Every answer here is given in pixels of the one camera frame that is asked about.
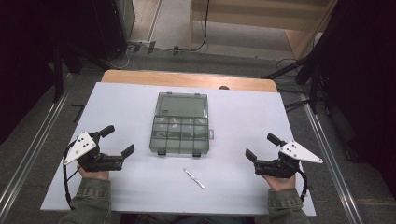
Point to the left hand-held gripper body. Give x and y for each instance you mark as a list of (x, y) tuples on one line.
[(93, 160)]

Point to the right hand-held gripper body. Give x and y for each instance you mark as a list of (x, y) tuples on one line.
[(281, 166)]

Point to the person's left hand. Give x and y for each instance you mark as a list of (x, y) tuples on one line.
[(92, 174)]

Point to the person's right hand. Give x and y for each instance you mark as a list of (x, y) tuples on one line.
[(280, 183)]

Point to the clear grey compartment box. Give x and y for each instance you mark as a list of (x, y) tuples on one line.
[(181, 124)]

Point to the small white stick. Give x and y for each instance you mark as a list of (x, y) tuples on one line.
[(193, 178)]

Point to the black metal stand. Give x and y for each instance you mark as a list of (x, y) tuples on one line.
[(306, 74), (62, 62)]

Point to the dark round table knob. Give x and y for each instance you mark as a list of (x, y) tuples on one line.
[(223, 87)]

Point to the wooden table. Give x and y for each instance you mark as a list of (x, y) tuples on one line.
[(186, 79)]

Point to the dark computer tower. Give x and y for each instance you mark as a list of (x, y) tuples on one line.
[(115, 28)]

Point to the light wooden cabinet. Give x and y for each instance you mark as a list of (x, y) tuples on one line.
[(264, 18)]

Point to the aluminium floor rail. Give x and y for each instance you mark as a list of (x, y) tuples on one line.
[(333, 161), (31, 149)]

